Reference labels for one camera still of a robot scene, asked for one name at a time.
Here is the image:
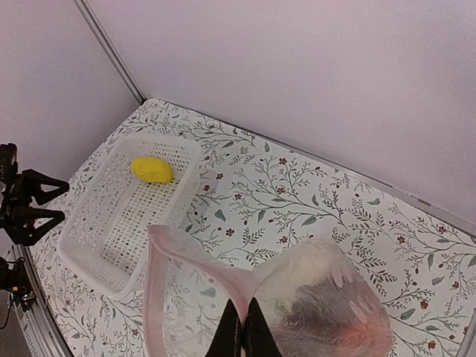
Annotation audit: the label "left aluminium frame post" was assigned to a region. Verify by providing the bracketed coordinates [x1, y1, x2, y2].
[74, 0, 147, 105]

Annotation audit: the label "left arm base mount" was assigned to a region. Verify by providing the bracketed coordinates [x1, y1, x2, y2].
[1, 257, 36, 312]

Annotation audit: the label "white perforated plastic basket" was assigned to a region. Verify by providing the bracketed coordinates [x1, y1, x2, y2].
[57, 134, 202, 300]

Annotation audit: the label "floral patterned table mat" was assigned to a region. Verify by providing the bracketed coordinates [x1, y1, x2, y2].
[31, 99, 475, 356]

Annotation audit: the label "white toy cauliflower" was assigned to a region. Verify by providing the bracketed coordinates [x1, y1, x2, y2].
[263, 248, 335, 309]

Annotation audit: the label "clear zip top bag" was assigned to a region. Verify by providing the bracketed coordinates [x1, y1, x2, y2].
[143, 225, 393, 356]

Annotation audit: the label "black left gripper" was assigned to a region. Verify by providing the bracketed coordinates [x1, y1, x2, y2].
[1, 143, 70, 246]

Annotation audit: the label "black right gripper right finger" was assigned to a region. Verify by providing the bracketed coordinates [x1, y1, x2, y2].
[242, 297, 283, 357]

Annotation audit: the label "dark red toy grapes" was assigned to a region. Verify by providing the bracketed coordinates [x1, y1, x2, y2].
[283, 284, 356, 344]

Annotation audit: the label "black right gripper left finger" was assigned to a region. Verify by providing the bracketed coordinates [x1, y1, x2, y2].
[208, 299, 242, 357]

